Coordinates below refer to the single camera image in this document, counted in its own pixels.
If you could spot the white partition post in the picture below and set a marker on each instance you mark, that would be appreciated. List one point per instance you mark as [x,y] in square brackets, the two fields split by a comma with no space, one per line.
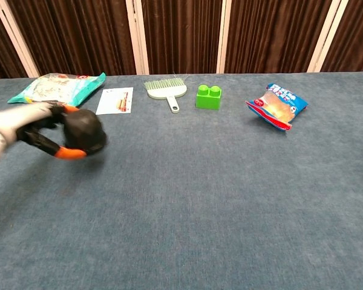
[323,36]
[137,36]
[224,36]
[18,39]

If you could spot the left robot hand, orange fingertips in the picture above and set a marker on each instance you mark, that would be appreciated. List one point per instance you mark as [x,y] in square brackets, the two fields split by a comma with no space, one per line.
[21,119]

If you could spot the blue felt table cover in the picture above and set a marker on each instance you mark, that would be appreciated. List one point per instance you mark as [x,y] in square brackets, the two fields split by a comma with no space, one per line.
[199,196]

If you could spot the white card with small tool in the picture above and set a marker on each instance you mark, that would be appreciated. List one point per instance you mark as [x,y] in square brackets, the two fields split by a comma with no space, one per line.
[112,99]

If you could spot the teal snack bag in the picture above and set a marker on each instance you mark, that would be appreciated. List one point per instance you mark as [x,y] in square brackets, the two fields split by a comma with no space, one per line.
[57,87]

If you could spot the green hand brush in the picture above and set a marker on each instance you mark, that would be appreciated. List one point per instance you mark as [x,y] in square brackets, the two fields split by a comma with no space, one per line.
[166,89]

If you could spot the brown curtain panel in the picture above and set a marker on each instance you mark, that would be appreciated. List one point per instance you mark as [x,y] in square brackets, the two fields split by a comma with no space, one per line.
[78,36]
[269,36]
[354,36]
[0,51]
[181,36]

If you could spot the green toy building block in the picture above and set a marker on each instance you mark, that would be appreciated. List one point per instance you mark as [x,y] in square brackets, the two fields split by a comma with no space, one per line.
[208,98]

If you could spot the black round cup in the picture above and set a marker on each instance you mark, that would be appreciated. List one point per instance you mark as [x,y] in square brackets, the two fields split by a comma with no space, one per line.
[83,130]

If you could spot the blue chips bag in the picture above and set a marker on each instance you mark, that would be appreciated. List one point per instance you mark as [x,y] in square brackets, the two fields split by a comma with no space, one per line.
[275,105]

